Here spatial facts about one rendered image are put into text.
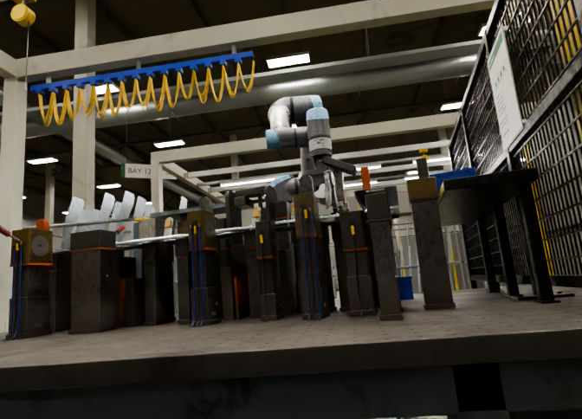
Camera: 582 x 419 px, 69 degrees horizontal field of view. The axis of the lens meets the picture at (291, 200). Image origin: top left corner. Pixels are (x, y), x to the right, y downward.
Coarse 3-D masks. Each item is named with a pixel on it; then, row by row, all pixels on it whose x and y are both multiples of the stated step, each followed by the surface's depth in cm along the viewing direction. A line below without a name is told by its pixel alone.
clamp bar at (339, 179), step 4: (336, 172) 159; (340, 172) 159; (336, 176) 160; (340, 176) 159; (336, 180) 159; (340, 180) 159; (336, 184) 159; (340, 184) 158; (336, 188) 158; (340, 188) 158; (344, 188) 158; (336, 192) 157; (340, 192) 157; (344, 192) 156; (336, 196) 156; (340, 196) 157; (344, 196) 156; (340, 200) 157; (344, 200) 155; (344, 204) 155; (344, 208) 154
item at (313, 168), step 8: (312, 152) 140; (320, 152) 138; (328, 152) 138; (312, 160) 140; (320, 160) 139; (312, 168) 139; (320, 168) 139; (328, 168) 137; (312, 176) 138; (320, 176) 137
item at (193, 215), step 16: (192, 224) 130; (208, 224) 132; (192, 240) 129; (208, 240) 131; (192, 256) 128; (208, 256) 131; (192, 272) 127; (208, 272) 129; (208, 288) 127; (192, 304) 127; (208, 304) 126; (192, 320) 126; (208, 320) 124
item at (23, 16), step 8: (16, 0) 338; (24, 0) 339; (32, 0) 340; (16, 8) 333; (24, 8) 331; (16, 16) 331; (24, 16) 331; (32, 16) 336; (24, 24) 336; (24, 88) 323
